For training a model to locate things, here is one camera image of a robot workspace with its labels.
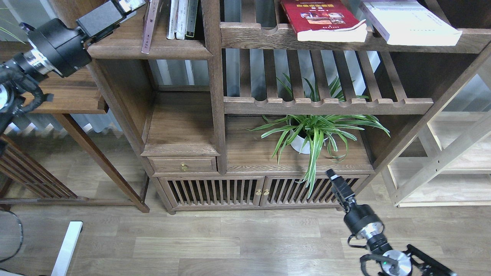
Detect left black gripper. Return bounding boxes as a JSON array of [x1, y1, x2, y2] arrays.
[[19, 0, 147, 79]]

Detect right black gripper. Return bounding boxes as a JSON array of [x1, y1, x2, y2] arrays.
[[326, 169, 384, 240]]

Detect white book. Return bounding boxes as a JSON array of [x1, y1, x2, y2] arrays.
[[175, 0, 189, 40], [166, 0, 179, 40], [359, 0, 462, 46]]

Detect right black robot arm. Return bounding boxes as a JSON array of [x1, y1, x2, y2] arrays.
[[326, 169, 456, 276]]

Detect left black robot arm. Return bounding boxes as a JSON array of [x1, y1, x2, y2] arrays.
[[1, 0, 146, 133]]

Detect light wooden shelf unit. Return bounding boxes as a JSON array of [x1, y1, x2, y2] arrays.
[[382, 59, 491, 207]]

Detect white plant pot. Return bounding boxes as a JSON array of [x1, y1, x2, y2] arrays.
[[290, 130, 310, 155]]

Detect green spider plant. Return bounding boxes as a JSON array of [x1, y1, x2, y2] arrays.
[[247, 73, 390, 199]]

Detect dark green upright book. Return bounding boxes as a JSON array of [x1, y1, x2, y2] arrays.
[[185, 0, 199, 39]]

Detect dark wooden bookshelf unit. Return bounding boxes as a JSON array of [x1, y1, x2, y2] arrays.
[[52, 0, 491, 215]]

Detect green leaves at left edge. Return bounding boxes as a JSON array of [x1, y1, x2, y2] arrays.
[[0, 17, 26, 44]]

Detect red book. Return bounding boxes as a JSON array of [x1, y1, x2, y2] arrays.
[[280, 0, 367, 43]]

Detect dark slatted wooden rack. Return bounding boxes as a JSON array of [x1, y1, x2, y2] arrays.
[[0, 135, 91, 209]]

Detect white bar on floor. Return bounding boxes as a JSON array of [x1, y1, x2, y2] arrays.
[[51, 221, 83, 276]]

